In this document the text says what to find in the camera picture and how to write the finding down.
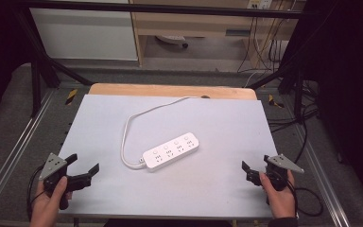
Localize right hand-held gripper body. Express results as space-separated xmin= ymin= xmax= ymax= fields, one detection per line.
xmin=245 ymin=153 xmax=305 ymax=206

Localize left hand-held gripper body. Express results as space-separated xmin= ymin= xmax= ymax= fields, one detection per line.
xmin=38 ymin=152 xmax=93 ymax=211

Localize white power strip cable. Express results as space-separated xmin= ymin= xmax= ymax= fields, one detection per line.
xmin=120 ymin=95 xmax=211 ymax=170

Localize white power strip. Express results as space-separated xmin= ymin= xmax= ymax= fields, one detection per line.
xmin=142 ymin=131 xmax=200 ymax=173

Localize person's right hand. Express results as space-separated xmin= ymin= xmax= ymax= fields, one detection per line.
xmin=258 ymin=169 xmax=298 ymax=220

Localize person's left hand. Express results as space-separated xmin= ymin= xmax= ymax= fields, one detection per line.
xmin=29 ymin=175 xmax=74 ymax=227

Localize grey table mat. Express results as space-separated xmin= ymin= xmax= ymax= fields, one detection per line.
xmin=58 ymin=94 xmax=279 ymax=220

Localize person's dark sleeve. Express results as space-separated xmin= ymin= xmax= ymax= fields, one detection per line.
xmin=267 ymin=216 xmax=300 ymax=227

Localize yellow black tape strip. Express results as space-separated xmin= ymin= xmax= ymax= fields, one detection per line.
xmin=64 ymin=88 xmax=78 ymax=107
xmin=268 ymin=94 xmax=285 ymax=109

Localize wooden table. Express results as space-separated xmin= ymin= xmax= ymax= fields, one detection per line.
xmin=87 ymin=82 xmax=259 ymax=101

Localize white cabinet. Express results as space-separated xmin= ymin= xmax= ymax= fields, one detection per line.
xmin=28 ymin=0 xmax=139 ymax=61

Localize wooden desk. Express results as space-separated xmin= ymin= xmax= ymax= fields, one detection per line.
xmin=128 ymin=0 xmax=307 ymax=69

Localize white chair base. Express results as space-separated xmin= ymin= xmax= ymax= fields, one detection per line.
xmin=155 ymin=34 xmax=190 ymax=50

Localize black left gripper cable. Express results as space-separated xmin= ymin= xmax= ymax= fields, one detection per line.
xmin=26 ymin=165 xmax=46 ymax=222

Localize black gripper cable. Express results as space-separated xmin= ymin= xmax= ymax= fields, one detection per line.
xmin=283 ymin=176 xmax=324 ymax=218
xmin=26 ymin=165 xmax=46 ymax=222

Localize aluminium rail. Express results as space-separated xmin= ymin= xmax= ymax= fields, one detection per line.
xmin=0 ymin=89 xmax=57 ymax=218
xmin=291 ymin=121 xmax=352 ymax=227

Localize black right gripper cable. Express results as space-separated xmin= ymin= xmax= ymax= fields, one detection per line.
xmin=283 ymin=176 xmax=324 ymax=218

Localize black cables on floor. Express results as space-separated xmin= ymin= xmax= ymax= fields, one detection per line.
xmin=266 ymin=79 xmax=320 ymax=165

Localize bundle of black cables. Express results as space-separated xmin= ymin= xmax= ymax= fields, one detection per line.
xmin=235 ymin=9 xmax=297 ymax=75

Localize white wall socket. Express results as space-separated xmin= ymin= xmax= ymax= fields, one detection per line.
xmin=246 ymin=0 xmax=274 ymax=10

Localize black metal frame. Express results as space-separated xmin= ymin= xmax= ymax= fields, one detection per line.
xmin=12 ymin=0 xmax=320 ymax=117

